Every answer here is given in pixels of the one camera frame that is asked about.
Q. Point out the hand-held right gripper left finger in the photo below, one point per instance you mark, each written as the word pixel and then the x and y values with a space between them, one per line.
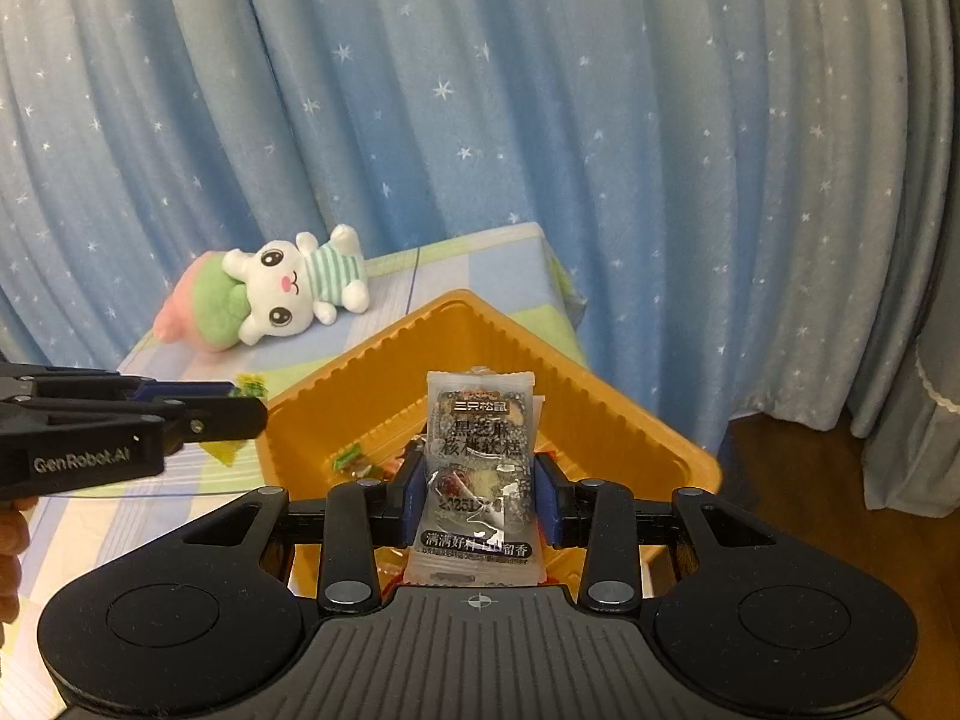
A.
pixel 411 499

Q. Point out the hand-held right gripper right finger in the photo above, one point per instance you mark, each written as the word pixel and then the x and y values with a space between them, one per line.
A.
pixel 550 502

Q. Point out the grey clear snack packet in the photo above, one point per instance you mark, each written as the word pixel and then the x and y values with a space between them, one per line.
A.
pixel 480 420

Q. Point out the small green candy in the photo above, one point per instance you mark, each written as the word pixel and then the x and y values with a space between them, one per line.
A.
pixel 351 460

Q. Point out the orange plastic tray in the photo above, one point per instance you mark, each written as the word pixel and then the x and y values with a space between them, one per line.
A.
pixel 600 420

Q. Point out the white rabbit carrot plush toy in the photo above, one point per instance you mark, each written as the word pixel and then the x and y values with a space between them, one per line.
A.
pixel 277 292

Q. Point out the grey blue lace-trimmed curtain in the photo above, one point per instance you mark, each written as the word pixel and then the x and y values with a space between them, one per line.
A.
pixel 922 315

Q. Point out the checked pastel tablecloth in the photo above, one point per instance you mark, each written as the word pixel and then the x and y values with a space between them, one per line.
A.
pixel 465 262

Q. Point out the large green snack packet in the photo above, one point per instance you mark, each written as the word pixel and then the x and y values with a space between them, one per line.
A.
pixel 391 467

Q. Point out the person's left hand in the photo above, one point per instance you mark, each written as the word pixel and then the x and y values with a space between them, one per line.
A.
pixel 13 532

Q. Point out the blue star curtain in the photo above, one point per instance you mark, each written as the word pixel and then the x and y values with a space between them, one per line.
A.
pixel 525 127

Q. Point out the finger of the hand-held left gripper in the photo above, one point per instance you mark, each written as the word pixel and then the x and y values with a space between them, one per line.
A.
pixel 225 420
pixel 187 390

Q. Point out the yellow candy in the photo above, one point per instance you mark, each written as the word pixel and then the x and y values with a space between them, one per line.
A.
pixel 223 452

